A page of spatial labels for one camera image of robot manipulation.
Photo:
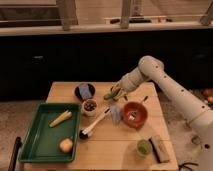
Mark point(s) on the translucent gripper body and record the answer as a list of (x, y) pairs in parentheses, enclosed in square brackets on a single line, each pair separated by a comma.
[(122, 94)]

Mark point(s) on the black chair back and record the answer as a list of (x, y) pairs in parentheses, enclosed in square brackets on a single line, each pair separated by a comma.
[(16, 147)]

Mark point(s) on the white bowl with nuts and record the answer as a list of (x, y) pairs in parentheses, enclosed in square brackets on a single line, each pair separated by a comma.
[(89, 107)]

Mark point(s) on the green plastic tray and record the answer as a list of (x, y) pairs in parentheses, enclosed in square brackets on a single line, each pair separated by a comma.
[(41, 144)]

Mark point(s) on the green plastic cup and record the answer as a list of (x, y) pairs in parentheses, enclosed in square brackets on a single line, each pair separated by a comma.
[(143, 148)]

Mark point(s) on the blue sponge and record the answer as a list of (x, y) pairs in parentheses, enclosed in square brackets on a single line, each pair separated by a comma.
[(84, 91)]

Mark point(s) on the green pepper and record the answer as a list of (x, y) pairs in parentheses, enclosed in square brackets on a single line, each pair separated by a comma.
[(112, 95)]

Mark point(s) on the yellow corn cob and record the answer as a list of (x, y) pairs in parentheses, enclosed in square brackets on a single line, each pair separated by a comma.
[(62, 117)]

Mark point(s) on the red bowl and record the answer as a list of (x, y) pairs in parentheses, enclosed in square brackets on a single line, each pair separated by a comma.
[(129, 122)]

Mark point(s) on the grey blue cloth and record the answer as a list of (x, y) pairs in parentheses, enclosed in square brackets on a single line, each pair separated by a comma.
[(116, 114)]

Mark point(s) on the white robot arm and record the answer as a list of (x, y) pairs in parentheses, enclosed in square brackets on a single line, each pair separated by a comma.
[(198, 115)]

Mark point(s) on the black plate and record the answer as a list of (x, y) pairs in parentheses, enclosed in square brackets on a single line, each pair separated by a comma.
[(91, 88)]

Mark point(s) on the yellow potato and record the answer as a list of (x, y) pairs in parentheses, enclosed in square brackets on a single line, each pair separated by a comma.
[(66, 145)]

